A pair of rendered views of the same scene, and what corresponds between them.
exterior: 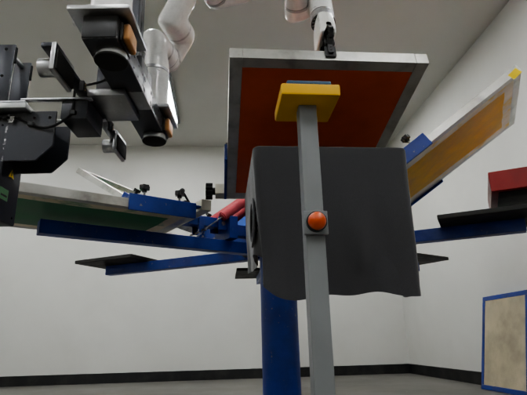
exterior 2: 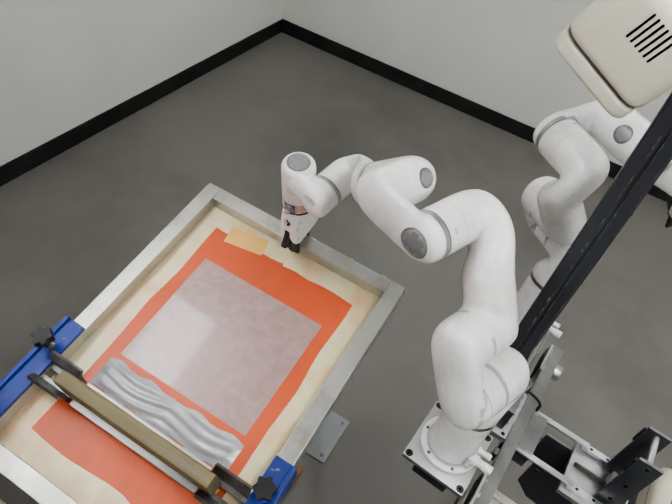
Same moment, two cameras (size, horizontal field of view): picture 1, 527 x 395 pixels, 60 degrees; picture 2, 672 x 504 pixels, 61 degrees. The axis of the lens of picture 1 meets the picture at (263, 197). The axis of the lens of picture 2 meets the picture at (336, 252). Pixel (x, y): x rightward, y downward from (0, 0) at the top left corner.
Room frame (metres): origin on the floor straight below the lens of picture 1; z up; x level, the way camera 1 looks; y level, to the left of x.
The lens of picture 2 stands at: (2.03, 0.33, 2.22)
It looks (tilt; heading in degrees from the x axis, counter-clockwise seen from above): 45 degrees down; 206
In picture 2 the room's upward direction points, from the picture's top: 14 degrees clockwise
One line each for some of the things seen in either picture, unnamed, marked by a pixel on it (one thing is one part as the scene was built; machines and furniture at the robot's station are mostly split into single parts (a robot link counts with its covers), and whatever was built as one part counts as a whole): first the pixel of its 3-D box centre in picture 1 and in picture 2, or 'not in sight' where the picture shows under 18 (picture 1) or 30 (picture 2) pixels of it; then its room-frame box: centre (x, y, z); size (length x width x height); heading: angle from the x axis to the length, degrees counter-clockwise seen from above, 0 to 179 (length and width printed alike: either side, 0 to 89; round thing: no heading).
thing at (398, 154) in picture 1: (335, 219); not in sight; (1.22, -0.20, 0.74); 0.45 x 0.03 x 0.43; 95
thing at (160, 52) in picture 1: (157, 55); (486, 388); (1.35, 0.35, 1.37); 0.13 x 0.10 x 0.16; 165
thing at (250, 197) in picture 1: (261, 228); not in sight; (1.44, 0.01, 0.77); 0.46 x 0.09 x 0.36; 5
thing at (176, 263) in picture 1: (179, 261); not in sight; (2.84, 0.54, 0.91); 1.34 x 0.41 x 0.08; 65
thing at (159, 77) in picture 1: (149, 94); (467, 431); (1.34, 0.37, 1.21); 0.16 x 0.13 x 0.15; 91
